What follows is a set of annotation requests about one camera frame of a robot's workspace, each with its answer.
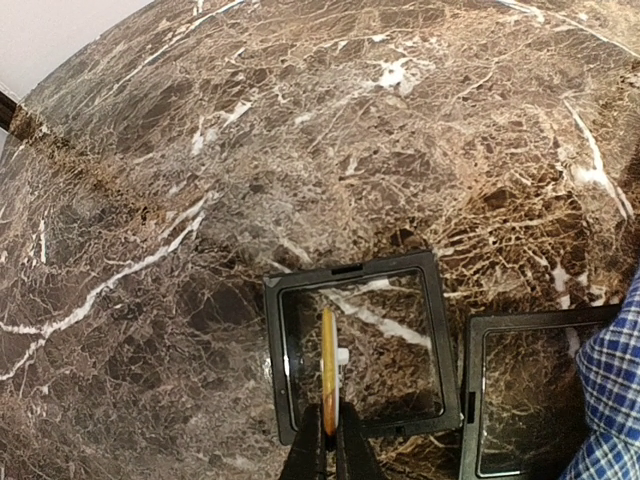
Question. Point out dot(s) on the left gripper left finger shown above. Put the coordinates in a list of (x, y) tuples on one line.
[(307, 457)]

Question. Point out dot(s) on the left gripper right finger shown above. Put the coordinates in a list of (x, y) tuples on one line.
[(355, 458)]

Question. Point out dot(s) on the gold round brooch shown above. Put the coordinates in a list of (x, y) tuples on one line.
[(332, 359)]

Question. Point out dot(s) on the blue checkered shirt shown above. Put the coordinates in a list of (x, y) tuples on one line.
[(608, 365)]

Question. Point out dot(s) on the left black display frame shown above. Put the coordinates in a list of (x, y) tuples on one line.
[(393, 341)]

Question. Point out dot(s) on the black display frame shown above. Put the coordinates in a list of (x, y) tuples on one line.
[(393, 341), (524, 403)]

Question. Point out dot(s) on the middle black display frame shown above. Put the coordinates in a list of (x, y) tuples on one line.
[(524, 403)]

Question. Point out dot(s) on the left black frame post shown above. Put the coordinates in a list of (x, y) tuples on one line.
[(8, 110)]

